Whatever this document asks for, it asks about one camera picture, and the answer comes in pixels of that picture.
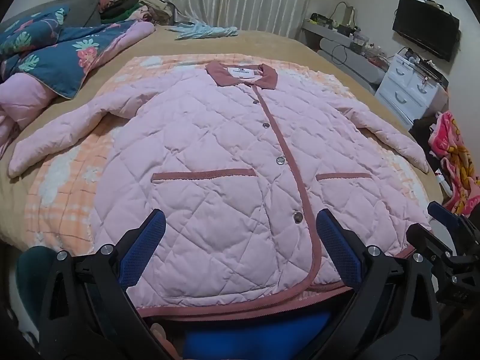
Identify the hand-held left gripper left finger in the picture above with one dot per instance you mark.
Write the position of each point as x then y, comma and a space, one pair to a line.
144, 247

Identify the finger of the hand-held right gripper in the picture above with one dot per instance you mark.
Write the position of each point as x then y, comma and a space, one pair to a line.
444, 215
431, 238

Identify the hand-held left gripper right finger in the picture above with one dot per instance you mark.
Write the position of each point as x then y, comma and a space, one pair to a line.
337, 251

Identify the pink quilted jacket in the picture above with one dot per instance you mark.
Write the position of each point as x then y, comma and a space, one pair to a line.
210, 157

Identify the pile of clothes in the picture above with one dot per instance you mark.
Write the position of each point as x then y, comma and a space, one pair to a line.
138, 7

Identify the pink printed towel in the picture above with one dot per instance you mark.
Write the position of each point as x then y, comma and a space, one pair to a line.
455, 150

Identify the orange checked blanket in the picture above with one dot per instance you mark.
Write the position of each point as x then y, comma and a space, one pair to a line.
63, 195

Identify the bright blue cloth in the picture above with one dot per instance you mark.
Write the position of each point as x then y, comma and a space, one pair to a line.
255, 333

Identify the dark teal cloth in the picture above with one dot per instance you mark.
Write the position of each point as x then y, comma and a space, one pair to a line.
32, 281

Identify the white drawer cabinet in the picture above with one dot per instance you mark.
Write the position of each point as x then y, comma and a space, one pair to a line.
408, 86

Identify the clutter of small toiletries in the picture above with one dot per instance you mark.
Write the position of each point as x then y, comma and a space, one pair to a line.
360, 39

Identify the grey dressing table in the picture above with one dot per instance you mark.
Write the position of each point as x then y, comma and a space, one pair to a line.
337, 48

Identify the blue floral pink-lined duvet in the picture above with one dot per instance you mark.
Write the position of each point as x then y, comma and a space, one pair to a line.
75, 56

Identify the bed with tan sheet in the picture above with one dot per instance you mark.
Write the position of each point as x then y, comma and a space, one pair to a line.
270, 45

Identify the arched table mirror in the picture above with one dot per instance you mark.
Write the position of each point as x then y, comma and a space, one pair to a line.
352, 13

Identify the light blue garment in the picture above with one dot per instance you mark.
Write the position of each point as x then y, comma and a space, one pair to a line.
202, 30

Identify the blue floral pillow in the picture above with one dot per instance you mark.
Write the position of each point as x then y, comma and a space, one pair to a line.
26, 33

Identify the grey padded headboard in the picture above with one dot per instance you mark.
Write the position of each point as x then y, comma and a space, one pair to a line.
80, 11

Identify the white striped curtain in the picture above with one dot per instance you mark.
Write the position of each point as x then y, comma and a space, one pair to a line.
240, 0

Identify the black wall television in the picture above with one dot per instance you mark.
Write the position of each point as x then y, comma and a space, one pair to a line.
425, 28

